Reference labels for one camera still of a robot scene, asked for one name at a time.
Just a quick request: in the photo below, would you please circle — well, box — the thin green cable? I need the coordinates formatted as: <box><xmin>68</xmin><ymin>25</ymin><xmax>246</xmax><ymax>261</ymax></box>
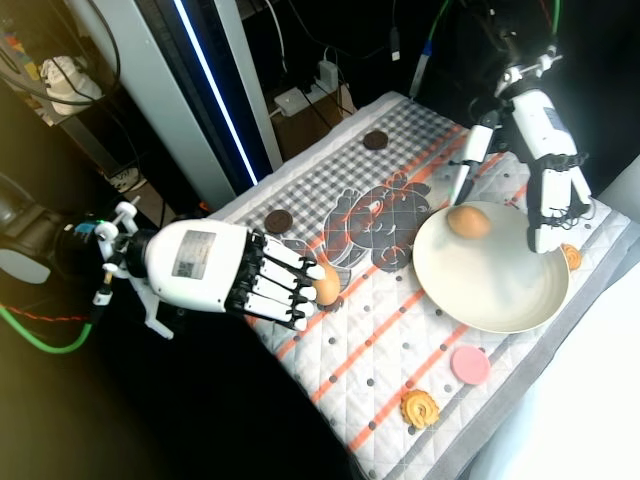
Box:
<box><xmin>425</xmin><ymin>0</ymin><xmax>454</xmax><ymax>47</ymax></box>

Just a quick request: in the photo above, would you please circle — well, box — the brown egg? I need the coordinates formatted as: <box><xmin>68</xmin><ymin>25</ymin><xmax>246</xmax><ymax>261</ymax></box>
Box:
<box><xmin>447</xmin><ymin>204</ymin><xmax>492</xmax><ymax>239</ymax></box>
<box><xmin>312</xmin><ymin>263</ymin><xmax>342</xmax><ymax>307</ymax></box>

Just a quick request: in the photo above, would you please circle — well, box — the white power strip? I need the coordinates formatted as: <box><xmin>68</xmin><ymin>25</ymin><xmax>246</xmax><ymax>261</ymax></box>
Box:
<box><xmin>273</xmin><ymin>79</ymin><xmax>351</xmax><ymax>118</ymax></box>

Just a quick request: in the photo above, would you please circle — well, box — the red braided cable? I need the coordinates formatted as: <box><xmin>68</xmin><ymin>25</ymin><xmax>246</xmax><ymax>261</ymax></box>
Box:
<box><xmin>0</xmin><ymin>303</ymin><xmax>94</xmax><ymax>324</ymax></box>

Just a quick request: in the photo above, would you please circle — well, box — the brown cardboard box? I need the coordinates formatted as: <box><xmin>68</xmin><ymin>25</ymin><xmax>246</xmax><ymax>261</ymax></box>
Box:
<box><xmin>264</xmin><ymin>84</ymin><xmax>359</xmax><ymax>161</ymax></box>

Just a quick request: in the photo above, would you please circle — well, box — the cream round plate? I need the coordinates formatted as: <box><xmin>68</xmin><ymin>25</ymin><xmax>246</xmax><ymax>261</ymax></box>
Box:
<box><xmin>412</xmin><ymin>200</ymin><xmax>571</xmax><ymax>335</ymax></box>

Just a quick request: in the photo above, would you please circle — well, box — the thin white charging cable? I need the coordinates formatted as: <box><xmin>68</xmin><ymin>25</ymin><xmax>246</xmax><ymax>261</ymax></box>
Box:
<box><xmin>263</xmin><ymin>0</ymin><xmax>290</xmax><ymax>74</ymax></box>

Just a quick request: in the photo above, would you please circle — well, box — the black and white shoe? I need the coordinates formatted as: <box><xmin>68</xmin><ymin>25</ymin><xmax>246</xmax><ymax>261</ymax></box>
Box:
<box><xmin>107</xmin><ymin>167</ymin><xmax>141</xmax><ymax>193</ymax></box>

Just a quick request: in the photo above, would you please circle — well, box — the white sneaker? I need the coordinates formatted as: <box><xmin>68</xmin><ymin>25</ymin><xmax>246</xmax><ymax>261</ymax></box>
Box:
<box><xmin>39</xmin><ymin>55</ymin><xmax>103</xmax><ymax>115</ymax></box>

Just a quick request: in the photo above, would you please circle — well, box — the black usb plug cable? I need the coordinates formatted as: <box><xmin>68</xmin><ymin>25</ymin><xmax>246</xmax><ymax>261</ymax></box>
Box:
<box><xmin>287</xmin><ymin>0</ymin><xmax>402</xmax><ymax>62</ymax></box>

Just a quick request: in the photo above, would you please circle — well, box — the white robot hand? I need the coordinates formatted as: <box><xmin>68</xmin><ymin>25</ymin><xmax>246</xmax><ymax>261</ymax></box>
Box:
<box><xmin>449</xmin><ymin>88</ymin><xmax>596</xmax><ymax>255</ymax></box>
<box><xmin>133</xmin><ymin>217</ymin><xmax>327</xmax><ymax>341</ymax></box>

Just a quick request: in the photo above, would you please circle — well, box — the grey bear print quilt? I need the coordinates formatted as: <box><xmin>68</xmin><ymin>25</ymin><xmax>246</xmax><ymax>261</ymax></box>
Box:
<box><xmin>214</xmin><ymin>91</ymin><xmax>634</xmax><ymax>480</ymax></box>

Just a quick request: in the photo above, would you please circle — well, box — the grey pillar with blue light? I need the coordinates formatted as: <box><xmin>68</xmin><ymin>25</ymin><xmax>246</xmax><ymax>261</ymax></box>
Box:
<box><xmin>64</xmin><ymin>0</ymin><xmax>284</xmax><ymax>199</ymax></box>

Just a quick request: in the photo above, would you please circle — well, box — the black looped cable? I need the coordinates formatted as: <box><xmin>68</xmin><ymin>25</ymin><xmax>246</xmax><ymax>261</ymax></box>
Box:
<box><xmin>0</xmin><ymin>0</ymin><xmax>121</xmax><ymax>106</ymax></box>

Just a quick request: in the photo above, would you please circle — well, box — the pink round cookie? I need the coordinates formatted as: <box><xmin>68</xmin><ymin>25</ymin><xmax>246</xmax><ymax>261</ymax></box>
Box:
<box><xmin>451</xmin><ymin>345</ymin><xmax>492</xmax><ymax>386</ymax></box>

